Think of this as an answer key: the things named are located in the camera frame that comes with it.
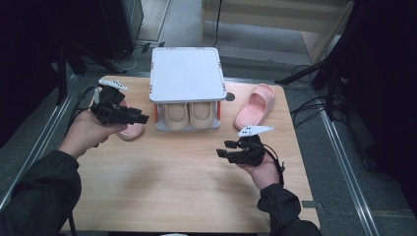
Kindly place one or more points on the black tape strip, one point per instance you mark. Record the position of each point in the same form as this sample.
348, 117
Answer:
310, 204

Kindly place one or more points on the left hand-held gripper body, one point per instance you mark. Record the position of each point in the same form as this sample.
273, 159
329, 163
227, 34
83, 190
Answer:
109, 111

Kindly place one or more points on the white shoe rack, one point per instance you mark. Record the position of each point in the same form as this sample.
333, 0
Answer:
187, 73

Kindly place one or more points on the person's right hand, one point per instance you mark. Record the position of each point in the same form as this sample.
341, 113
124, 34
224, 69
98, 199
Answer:
265, 172

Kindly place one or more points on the person's left hand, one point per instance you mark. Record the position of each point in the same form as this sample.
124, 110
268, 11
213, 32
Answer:
85, 131

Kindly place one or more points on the metal floor rail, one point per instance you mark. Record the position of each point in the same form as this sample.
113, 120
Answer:
347, 170
46, 131

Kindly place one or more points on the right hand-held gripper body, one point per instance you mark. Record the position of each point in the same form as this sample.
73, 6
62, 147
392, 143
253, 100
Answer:
249, 152

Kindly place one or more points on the black cabinet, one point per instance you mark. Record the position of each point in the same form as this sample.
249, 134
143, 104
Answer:
121, 26

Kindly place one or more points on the black metal stand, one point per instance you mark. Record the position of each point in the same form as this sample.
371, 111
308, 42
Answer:
61, 72
331, 82

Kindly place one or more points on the dark round table hole cover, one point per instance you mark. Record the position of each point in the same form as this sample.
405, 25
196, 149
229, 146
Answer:
230, 96

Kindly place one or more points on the wooden cabinet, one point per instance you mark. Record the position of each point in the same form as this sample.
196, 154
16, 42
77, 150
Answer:
278, 19

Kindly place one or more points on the cream clog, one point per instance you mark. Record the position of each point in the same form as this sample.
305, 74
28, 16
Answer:
201, 114
176, 116

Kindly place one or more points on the pink slipper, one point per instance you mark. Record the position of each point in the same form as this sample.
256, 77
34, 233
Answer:
132, 131
255, 108

